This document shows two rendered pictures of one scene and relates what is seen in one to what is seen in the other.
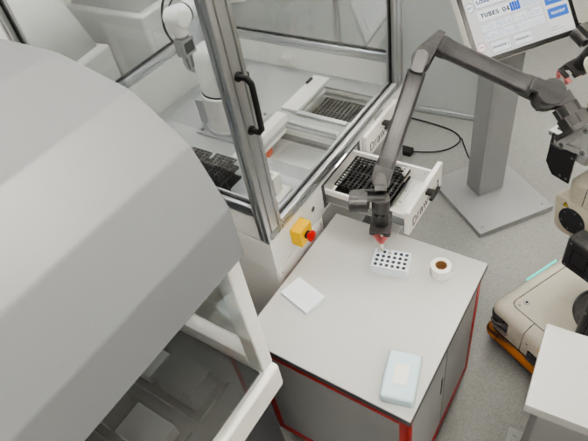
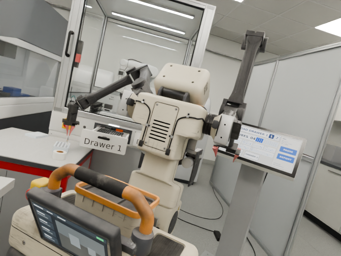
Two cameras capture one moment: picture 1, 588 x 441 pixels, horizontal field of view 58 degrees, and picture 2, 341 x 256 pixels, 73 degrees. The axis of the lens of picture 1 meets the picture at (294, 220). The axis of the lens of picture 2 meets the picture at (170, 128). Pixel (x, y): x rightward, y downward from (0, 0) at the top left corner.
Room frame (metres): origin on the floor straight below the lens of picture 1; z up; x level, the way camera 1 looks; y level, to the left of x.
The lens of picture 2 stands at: (0.53, -1.73, 1.23)
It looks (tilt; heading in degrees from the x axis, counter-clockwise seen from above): 7 degrees down; 42
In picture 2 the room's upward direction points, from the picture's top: 14 degrees clockwise
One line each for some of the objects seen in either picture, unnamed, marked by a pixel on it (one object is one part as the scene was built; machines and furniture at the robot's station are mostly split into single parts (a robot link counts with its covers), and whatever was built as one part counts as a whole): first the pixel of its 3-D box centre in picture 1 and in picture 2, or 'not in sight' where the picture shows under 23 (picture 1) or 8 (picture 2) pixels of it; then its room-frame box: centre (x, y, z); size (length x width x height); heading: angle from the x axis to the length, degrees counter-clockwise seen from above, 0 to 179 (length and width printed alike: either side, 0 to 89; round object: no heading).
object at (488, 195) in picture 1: (500, 122); (237, 221); (2.12, -1.12, 0.51); 0.50 x 0.45 x 1.02; 12
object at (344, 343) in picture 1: (372, 360); (26, 200); (1.03, -0.18, 0.38); 0.62 x 0.58 x 0.76; 139
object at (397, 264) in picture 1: (391, 262); (61, 147); (1.15, -0.29, 0.78); 0.12 x 0.08 x 0.04; 62
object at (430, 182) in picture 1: (423, 197); (103, 141); (1.33, -0.46, 0.87); 0.29 x 0.02 x 0.11; 139
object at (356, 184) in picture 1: (372, 183); (109, 136); (1.46, -0.31, 0.87); 0.22 x 0.18 x 0.06; 49
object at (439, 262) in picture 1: (440, 269); (59, 155); (1.08, -0.44, 0.78); 0.07 x 0.07 x 0.04
